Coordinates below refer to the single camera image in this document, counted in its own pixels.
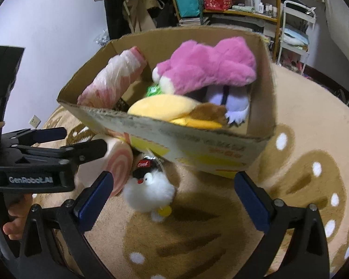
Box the pink white roll pillow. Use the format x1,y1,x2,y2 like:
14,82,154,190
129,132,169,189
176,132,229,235
77,134,133,197

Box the pink plush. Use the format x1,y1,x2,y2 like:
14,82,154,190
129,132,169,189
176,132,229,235
77,47,147,109

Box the white penguin plush black cap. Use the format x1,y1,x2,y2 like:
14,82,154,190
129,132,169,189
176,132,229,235
123,154,176,222

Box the green snack packet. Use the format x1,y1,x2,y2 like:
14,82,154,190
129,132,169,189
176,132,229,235
145,84,162,97

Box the yellow plush toy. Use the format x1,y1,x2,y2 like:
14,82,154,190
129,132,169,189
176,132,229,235
128,94,227,130

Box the purple plush toy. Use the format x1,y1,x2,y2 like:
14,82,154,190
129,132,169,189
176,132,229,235
205,85,250,125

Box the pink plush bear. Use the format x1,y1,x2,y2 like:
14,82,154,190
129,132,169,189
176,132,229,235
152,37,257,95

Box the person's left hand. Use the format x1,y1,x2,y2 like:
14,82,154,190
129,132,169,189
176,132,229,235
2,194,33,240

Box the cardboard box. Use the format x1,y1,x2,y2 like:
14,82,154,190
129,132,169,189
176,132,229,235
57,27,276,178

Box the white metal cart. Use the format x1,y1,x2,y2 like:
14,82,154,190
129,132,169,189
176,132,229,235
276,0,316,75

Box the wooden bookshelf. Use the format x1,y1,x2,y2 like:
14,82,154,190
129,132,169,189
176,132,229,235
173,0,281,60

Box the wall socket upper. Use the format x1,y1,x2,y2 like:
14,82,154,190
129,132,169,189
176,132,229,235
29,115,41,129

